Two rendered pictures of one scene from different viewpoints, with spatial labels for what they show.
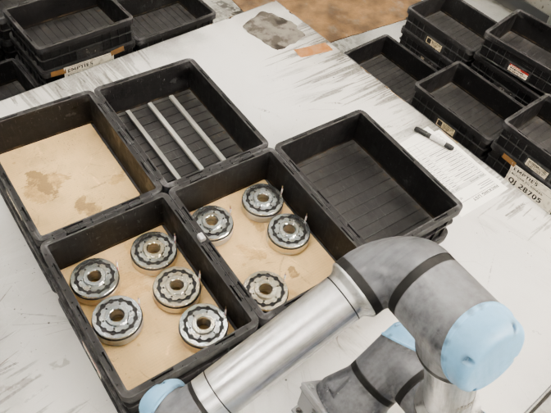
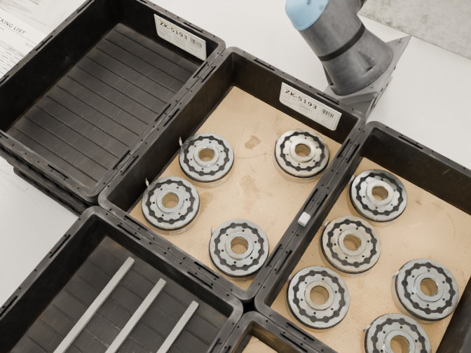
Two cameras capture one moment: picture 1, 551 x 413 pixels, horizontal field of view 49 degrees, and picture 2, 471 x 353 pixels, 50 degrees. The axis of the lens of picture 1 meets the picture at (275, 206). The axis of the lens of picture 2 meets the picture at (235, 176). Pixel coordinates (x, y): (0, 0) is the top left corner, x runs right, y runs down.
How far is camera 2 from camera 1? 1.09 m
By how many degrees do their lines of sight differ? 52
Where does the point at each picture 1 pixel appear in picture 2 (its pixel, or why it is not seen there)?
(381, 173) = (52, 94)
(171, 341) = (404, 225)
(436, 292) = not seen: outside the picture
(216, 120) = (19, 340)
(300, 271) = (247, 136)
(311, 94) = not seen: outside the picture
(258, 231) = (213, 197)
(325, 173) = (78, 155)
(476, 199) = (22, 30)
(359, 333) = not seen: hidden behind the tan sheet
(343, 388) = (366, 53)
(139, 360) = (444, 246)
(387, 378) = (353, 11)
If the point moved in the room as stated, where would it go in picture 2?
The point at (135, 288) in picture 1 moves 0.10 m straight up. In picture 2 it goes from (369, 298) to (385, 283)
